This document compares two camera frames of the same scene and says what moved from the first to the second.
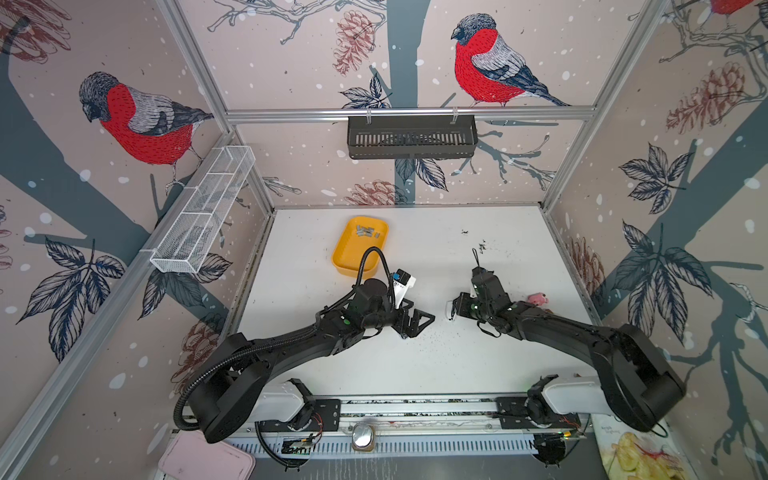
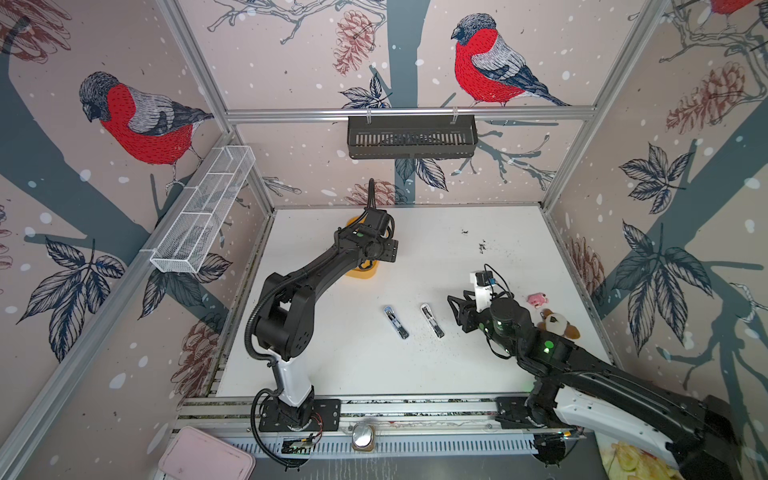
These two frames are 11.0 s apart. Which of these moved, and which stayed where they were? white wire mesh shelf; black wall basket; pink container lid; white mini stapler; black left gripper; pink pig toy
Moved: white mini stapler; black left gripper
Stayed: white wire mesh shelf; pink pig toy; black wall basket; pink container lid
